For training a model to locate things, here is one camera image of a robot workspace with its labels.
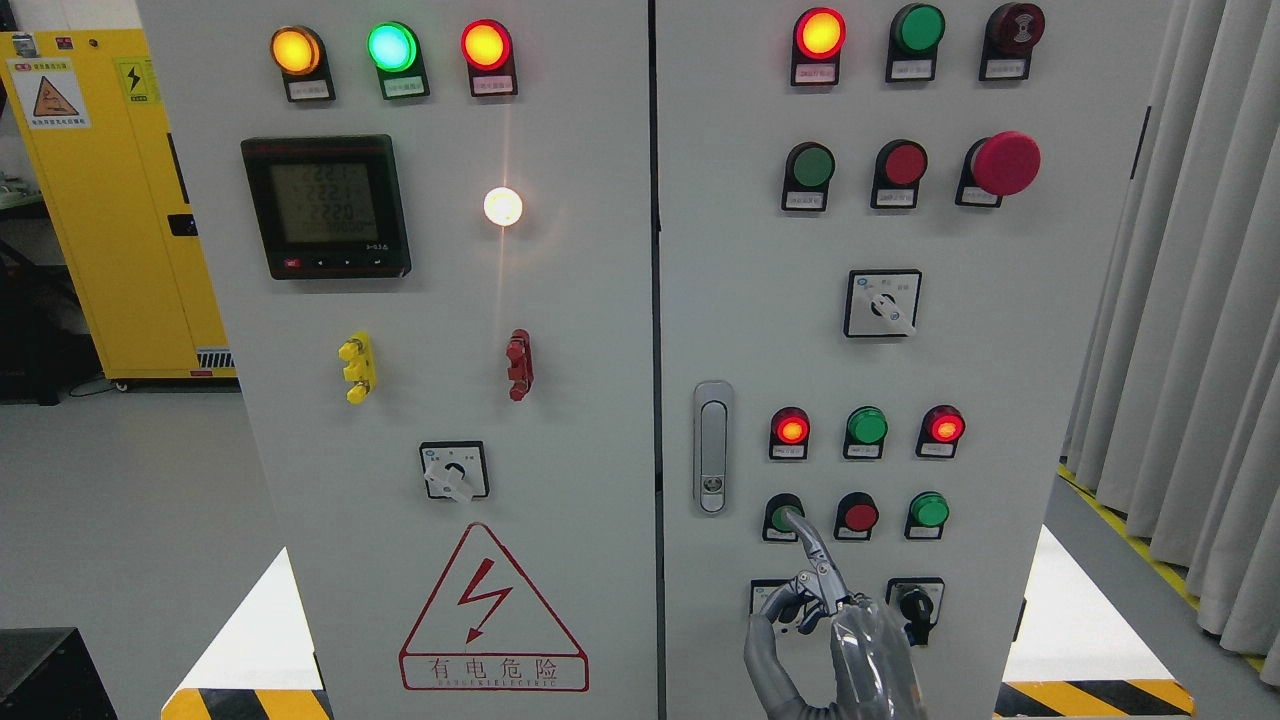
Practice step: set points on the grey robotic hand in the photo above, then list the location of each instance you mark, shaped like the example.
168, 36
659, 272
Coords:
874, 675

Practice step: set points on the green start push button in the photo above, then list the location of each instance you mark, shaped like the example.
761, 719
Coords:
775, 527

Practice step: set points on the lower red push button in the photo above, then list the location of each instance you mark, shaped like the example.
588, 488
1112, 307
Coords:
856, 517

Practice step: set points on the red push button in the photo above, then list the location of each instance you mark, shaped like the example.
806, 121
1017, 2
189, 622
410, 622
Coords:
856, 517
900, 165

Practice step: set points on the upper red push button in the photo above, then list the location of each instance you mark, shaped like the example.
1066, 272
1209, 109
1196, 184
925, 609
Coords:
900, 165

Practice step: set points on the upper green push button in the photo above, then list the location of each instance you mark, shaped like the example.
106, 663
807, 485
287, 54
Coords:
808, 170

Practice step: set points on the red mushroom emergency stop button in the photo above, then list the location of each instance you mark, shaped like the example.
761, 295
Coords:
997, 166

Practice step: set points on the lower right green indicator light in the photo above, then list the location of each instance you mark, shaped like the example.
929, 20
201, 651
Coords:
927, 516

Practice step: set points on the green indicator light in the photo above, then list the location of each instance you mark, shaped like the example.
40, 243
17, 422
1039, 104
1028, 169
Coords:
915, 33
865, 431
927, 516
395, 51

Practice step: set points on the lower middle green indicator light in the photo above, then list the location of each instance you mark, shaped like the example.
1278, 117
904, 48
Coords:
865, 431

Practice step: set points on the lower right red indicator light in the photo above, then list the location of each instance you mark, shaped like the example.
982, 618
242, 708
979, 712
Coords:
940, 431

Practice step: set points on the red indicator light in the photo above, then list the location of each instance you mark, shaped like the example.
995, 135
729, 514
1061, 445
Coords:
940, 431
790, 429
488, 50
817, 41

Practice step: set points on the lower left red indicator light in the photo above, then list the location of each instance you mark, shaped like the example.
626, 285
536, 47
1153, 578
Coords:
790, 429

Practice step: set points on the grey curtain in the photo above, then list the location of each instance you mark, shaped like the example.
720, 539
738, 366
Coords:
1176, 422

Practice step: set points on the red electrical hazard warning sticker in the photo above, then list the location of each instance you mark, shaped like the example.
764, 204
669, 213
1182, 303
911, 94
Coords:
486, 627

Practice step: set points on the red terminal connector block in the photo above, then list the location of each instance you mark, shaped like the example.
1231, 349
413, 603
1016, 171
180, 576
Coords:
519, 371

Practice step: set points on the grey electrical control cabinet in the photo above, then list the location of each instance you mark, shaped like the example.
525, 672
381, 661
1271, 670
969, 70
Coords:
648, 140

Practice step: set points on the white glowing indicator light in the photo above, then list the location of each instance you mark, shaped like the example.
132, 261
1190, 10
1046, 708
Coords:
503, 206

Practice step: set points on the yellow terminal connector block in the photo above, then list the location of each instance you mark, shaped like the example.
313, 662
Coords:
360, 369

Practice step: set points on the red indicator light right top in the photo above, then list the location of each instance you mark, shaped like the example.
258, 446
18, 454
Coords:
817, 41

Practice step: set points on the green indicator light right top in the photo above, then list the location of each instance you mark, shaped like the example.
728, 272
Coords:
915, 33

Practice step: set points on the dark red buzzer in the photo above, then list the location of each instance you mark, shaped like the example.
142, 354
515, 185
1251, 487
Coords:
1012, 32

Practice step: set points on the black digital power meter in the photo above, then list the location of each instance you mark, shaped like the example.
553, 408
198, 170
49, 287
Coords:
328, 207

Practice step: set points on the red indicator light top left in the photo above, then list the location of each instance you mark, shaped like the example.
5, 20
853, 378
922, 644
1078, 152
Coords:
488, 50

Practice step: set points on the green indicator light top left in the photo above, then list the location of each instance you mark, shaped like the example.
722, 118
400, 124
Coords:
395, 51

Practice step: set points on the black box bottom left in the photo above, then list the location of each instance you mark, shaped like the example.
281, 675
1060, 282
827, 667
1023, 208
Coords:
47, 673

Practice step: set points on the amber indicator light top left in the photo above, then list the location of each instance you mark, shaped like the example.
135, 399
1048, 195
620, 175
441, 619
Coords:
301, 57

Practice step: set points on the yellow safety storage cabinet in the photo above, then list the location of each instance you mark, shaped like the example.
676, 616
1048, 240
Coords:
90, 110

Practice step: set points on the black key selector switch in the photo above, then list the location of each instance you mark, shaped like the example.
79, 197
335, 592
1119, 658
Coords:
919, 600

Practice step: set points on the lower white selector switch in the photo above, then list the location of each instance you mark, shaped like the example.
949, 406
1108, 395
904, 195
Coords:
760, 592

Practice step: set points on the silver cabinet door handle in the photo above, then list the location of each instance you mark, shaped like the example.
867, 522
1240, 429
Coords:
711, 415

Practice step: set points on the upper right selector switch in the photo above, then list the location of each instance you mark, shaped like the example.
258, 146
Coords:
882, 303

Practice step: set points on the left door selector switch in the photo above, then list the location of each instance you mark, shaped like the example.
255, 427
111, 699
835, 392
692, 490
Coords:
455, 470

